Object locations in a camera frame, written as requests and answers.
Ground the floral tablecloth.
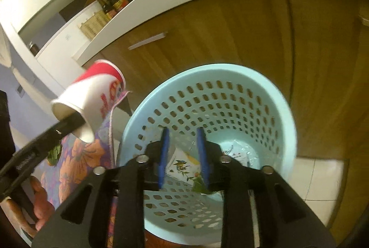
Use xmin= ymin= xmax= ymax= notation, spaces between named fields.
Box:
xmin=40 ymin=89 xmax=133 ymax=248

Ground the person's left hand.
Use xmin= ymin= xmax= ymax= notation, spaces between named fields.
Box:
xmin=30 ymin=177 xmax=57 ymax=233

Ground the white floral printed packet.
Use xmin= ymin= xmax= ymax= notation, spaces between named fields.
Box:
xmin=166 ymin=147 xmax=211 ymax=194

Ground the light blue perforated basket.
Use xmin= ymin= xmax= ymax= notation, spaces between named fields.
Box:
xmin=116 ymin=63 xmax=297 ymax=245

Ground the clear plastic wrapper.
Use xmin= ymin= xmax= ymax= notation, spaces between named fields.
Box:
xmin=222 ymin=140 xmax=260 ymax=169

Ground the red white paper cup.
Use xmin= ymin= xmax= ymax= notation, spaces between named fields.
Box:
xmin=51 ymin=59 xmax=126 ymax=143

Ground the wicker basket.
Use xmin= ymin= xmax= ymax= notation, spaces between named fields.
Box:
xmin=78 ymin=10 xmax=111 ymax=41

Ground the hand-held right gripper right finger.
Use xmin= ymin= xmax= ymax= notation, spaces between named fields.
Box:
xmin=196 ymin=127 xmax=338 ymax=248

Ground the long metal cabinet handle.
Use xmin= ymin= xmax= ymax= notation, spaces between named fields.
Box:
xmin=128 ymin=32 xmax=168 ymax=50

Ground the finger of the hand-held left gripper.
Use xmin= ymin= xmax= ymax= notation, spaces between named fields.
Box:
xmin=13 ymin=111 xmax=86 ymax=160

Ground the green leaf scrap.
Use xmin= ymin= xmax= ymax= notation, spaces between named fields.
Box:
xmin=192 ymin=176 xmax=214 ymax=195

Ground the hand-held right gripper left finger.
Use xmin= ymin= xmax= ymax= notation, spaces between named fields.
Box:
xmin=32 ymin=127 xmax=170 ymax=248

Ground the slim dark sauce bottle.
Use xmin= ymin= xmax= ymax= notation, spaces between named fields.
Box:
xmin=99 ymin=0 xmax=115 ymax=14

